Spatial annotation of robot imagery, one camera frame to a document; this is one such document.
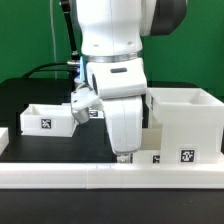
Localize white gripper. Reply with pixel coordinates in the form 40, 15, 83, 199
103, 96, 143, 163

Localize white front drawer tray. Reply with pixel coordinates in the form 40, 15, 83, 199
133, 128, 162, 164

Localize white drawer tray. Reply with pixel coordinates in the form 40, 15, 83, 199
20, 104, 77, 137
133, 128, 162, 164

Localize white drawer cabinet box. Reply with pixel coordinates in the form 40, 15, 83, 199
146, 88, 224, 164

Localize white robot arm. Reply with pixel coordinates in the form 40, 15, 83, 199
71, 0, 187, 158

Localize white rear drawer tray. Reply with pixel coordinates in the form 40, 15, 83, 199
20, 104, 77, 137

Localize white marker plate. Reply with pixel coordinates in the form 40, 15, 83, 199
89, 108, 104, 119

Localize white block at left edge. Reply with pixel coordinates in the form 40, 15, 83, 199
0, 127, 9, 155

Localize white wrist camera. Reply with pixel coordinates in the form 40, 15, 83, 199
71, 83, 99, 124

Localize white U-shaped fence rail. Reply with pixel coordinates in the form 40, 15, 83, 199
0, 156, 224, 189

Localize black cable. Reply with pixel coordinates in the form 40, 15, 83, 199
21, 61, 81, 80

